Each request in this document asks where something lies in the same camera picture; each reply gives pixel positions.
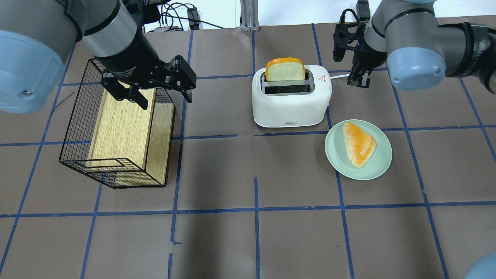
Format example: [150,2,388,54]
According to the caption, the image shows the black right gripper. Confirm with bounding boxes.
[333,21,387,88]

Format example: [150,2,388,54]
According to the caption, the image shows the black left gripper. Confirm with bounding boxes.
[94,37,197,110]

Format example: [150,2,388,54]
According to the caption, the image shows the white toaster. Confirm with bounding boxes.
[251,65,332,128]

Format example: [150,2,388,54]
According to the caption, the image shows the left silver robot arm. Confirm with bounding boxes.
[0,0,196,114]

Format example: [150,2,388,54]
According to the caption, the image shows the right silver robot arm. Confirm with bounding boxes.
[333,0,496,93]

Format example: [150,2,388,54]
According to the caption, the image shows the bread slice in toaster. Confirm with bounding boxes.
[265,57,305,82]

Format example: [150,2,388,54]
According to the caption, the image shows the wooden box in basket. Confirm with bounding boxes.
[85,88,175,188]

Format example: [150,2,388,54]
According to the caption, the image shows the triangular bread on plate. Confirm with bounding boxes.
[342,122,377,168]

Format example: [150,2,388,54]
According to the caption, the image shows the green plate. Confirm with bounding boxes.
[324,119,392,180]

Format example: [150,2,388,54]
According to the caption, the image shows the black wire basket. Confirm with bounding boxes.
[59,59,175,189]

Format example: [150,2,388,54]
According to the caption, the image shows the coiled black cables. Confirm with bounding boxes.
[143,2,225,32]

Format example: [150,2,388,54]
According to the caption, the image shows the aluminium frame post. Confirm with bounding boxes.
[240,0,260,32]

